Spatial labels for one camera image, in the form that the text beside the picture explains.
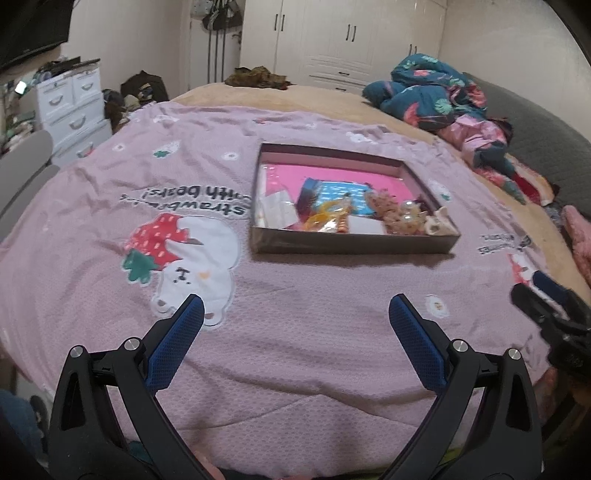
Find white cloud hair claw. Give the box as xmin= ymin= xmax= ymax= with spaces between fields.
xmin=424 ymin=206 xmax=460 ymax=237

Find maroon hair claw clip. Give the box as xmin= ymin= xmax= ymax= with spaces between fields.
xmin=415 ymin=196 xmax=432 ymax=215

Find clear earring card bag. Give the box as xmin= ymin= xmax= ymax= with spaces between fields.
xmin=349 ymin=215 xmax=387 ymax=235

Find yellow hoop earrings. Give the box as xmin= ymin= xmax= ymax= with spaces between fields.
xmin=304 ymin=197 xmax=352 ymax=234

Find white packet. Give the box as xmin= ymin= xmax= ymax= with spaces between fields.
xmin=259 ymin=190 xmax=300 ymax=230

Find blue hairpin card pack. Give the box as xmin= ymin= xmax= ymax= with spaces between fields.
xmin=295 ymin=178 xmax=322 ymax=221

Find person's left hand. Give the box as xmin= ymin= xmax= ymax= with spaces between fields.
xmin=193 ymin=451 xmax=225 ymax=480

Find pink fuzzy cloth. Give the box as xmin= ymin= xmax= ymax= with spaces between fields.
xmin=561 ymin=205 xmax=591 ymax=285

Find red yellow pillow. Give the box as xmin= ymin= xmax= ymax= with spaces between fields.
xmin=506 ymin=154 xmax=559 ymax=207

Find grey padded headboard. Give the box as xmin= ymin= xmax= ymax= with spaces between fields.
xmin=467 ymin=74 xmax=591 ymax=217

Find pink strawberry bear blanket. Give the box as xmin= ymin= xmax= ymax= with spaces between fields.
xmin=1 ymin=103 xmax=548 ymax=477

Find pink book with blue label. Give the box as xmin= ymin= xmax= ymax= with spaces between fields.
xmin=256 ymin=163 xmax=417 ymax=230

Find teal floral crumpled duvet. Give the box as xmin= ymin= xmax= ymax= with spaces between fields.
xmin=362 ymin=53 xmax=539 ymax=204

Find brown shallow cardboard box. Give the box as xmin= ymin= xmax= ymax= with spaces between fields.
xmin=249 ymin=143 xmax=461 ymax=255

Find grey chair back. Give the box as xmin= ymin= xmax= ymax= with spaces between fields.
xmin=0 ymin=130 xmax=59 ymax=240

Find tan bed sheet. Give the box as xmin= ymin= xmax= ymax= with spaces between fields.
xmin=173 ymin=83 xmax=590 ymax=302

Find white wardrobe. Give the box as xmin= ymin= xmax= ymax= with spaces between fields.
xmin=240 ymin=0 xmax=447 ymax=94

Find white drawer chest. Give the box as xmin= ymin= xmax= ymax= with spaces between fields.
xmin=29 ymin=60 xmax=112 ymax=168

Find olive clothes pile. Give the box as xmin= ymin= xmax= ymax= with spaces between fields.
xmin=224 ymin=66 xmax=293 ymax=90

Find dark clothes pile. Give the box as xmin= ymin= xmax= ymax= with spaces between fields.
xmin=102 ymin=70 xmax=169 ymax=134

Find hanging bags on rack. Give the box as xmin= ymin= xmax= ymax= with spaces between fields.
xmin=190 ymin=0 xmax=243 ymax=31

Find black wall television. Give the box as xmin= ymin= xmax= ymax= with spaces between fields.
xmin=0 ymin=0 xmax=75 ymax=72

